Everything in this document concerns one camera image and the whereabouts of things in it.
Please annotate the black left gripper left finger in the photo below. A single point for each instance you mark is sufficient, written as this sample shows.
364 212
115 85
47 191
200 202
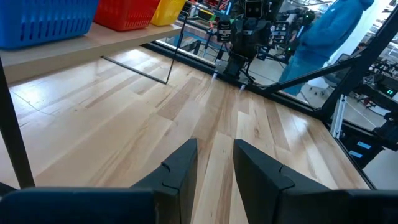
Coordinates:
177 186

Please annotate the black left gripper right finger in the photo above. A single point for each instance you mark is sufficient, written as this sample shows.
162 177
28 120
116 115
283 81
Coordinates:
264 186

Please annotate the red plastic basket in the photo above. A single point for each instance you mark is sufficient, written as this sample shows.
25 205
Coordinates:
124 14

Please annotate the blue plastic basket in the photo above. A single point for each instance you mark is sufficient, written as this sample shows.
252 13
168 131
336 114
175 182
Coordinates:
46 21

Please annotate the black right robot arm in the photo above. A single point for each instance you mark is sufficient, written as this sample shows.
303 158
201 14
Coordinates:
236 67

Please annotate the person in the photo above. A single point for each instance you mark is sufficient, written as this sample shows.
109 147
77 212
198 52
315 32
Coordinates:
326 37

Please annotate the yellow plastic basket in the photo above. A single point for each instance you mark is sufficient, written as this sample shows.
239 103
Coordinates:
168 11

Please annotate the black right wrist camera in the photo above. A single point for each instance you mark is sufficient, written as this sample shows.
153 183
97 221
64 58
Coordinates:
253 9

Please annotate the white frame bracket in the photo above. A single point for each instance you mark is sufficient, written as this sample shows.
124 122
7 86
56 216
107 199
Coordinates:
338 116

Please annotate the black aluminium rig frame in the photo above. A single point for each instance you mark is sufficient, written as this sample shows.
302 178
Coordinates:
360 62

